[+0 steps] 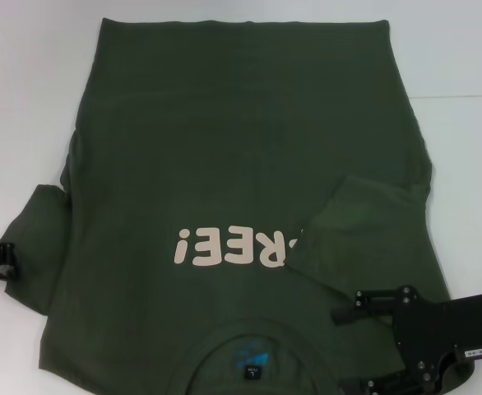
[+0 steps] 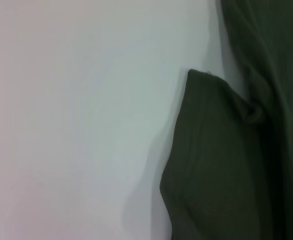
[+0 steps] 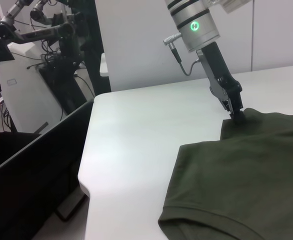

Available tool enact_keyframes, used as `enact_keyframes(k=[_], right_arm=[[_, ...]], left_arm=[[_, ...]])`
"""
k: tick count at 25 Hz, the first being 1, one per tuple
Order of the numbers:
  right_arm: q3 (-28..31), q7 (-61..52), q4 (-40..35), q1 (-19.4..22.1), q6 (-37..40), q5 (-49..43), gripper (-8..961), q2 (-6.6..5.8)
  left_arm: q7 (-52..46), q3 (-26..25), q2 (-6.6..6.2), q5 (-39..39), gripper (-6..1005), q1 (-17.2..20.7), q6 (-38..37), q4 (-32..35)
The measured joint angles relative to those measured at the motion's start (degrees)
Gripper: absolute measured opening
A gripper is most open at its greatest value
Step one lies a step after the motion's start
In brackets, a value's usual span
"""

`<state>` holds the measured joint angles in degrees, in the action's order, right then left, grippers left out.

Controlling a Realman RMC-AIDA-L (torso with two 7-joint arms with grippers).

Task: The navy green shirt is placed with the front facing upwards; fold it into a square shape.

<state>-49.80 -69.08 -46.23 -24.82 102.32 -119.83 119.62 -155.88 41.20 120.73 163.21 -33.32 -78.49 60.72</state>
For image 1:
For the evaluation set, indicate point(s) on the dark green t-shirt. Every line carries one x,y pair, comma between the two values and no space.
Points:
241,123

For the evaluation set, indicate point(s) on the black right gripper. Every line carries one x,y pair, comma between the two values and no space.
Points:
430,329

